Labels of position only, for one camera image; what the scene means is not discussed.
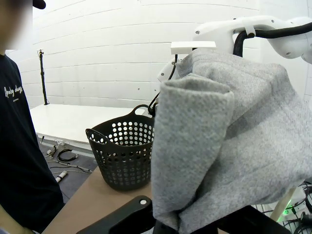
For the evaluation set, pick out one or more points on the person in black t-shirt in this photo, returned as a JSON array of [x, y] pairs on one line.
[[22, 146]]

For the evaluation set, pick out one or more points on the white cylinder plug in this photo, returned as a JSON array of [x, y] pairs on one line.
[[61, 176]]

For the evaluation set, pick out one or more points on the dark grey perforated basket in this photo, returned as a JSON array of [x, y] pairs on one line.
[[122, 170]]

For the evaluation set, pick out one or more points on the white background table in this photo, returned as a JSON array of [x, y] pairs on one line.
[[73, 122]]

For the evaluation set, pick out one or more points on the device with green light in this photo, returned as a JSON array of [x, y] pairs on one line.
[[288, 212]]

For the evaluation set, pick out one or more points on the grey training pants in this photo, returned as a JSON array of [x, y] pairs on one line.
[[219, 146]]

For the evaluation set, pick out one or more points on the black cap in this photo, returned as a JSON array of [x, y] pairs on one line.
[[40, 3]]

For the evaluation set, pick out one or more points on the black tripod stand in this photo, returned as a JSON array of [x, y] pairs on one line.
[[43, 80]]

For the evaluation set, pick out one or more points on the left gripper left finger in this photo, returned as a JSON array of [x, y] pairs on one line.
[[126, 217]]

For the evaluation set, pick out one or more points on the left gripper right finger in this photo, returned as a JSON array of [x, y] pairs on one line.
[[256, 224]]

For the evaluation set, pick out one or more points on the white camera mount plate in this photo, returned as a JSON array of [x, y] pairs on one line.
[[192, 46]]

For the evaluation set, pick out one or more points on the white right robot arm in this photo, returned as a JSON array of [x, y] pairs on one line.
[[219, 26]]

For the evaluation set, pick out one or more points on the white slanted post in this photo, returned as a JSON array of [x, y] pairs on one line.
[[282, 204]]

